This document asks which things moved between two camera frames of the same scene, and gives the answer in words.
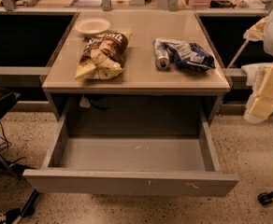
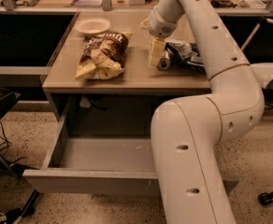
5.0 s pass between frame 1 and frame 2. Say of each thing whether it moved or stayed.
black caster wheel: stayed
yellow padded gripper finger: moved
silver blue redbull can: stayed
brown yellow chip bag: stayed
